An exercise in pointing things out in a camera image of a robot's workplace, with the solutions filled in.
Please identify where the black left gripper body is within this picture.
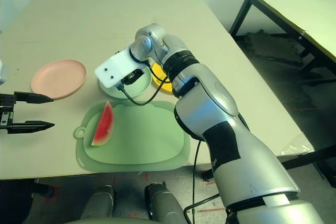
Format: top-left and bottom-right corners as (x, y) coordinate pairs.
(0, 92), (17, 131)

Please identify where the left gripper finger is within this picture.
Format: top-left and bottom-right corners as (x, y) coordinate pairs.
(7, 120), (56, 134)
(14, 91), (55, 104)

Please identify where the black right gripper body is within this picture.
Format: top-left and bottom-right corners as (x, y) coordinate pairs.
(121, 68), (145, 86)

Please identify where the watermelon slice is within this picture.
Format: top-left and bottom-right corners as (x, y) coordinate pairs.
(91, 101), (116, 147)

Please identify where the mint green plate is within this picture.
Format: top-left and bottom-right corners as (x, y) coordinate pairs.
(98, 71), (153, 100)

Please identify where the yellow plate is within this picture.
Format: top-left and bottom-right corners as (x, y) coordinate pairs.
(151, 62), (174, 95)

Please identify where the pink plate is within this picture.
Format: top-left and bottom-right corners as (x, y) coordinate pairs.
(30, 59), (88, 101)

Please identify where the green cutting board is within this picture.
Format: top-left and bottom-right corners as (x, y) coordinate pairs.
(72, 100), (192, 174)

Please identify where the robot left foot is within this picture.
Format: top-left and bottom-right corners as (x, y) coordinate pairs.
(79, 184), (117, 220)

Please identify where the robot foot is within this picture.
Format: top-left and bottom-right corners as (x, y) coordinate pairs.
(144, 181), (190, 221)
(79, 184), (117, 220)

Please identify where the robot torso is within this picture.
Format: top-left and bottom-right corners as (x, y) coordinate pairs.
(62, 215), (191, 224)

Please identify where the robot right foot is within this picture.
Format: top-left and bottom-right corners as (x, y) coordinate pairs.
(144, 181), (190, 221)

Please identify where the side table with black legs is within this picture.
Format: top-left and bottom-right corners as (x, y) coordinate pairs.
(228, 0), (336, 84)

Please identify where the clear plastic bag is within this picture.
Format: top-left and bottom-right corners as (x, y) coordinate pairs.
(280, 134), (313, 156)

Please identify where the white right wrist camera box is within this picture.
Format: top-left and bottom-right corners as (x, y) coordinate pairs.
(94, 46), (148, 89)

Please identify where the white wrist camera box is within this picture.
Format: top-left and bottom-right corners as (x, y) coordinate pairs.
(94, 46), (148, 89)
(0, 60), (10, 86)

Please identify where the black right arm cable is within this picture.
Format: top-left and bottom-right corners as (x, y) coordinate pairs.
(117, 61), (227, 224)

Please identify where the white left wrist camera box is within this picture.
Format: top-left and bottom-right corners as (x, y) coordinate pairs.
(0, 60), (10, 86)

